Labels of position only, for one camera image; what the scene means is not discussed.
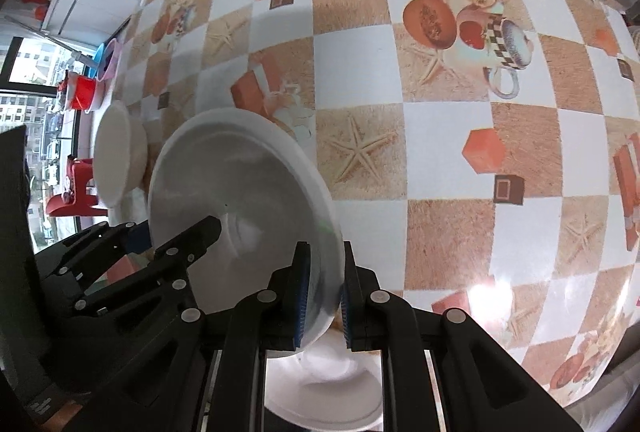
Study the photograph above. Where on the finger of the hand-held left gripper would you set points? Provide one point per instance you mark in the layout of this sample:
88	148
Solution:
90	252
165	267

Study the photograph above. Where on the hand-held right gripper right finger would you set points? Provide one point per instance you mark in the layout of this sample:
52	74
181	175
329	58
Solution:
348	307

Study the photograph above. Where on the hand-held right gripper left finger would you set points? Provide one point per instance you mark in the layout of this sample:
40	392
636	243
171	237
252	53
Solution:
300	297

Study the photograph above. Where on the pink square plate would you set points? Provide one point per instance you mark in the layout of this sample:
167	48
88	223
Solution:
122	269

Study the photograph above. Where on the large white bowl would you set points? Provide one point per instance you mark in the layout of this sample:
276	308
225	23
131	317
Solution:
240	172

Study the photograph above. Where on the red plastic stool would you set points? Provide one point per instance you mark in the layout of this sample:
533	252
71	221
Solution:
75	192

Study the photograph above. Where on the checkered printed tablecloth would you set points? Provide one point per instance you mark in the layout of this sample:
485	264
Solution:
450	222

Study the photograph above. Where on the red bucket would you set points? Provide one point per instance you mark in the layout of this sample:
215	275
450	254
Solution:
82	94

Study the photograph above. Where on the pink basin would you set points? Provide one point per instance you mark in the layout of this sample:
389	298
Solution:
111	62

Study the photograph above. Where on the blue basin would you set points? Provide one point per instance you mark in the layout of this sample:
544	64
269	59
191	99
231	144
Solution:
98	57

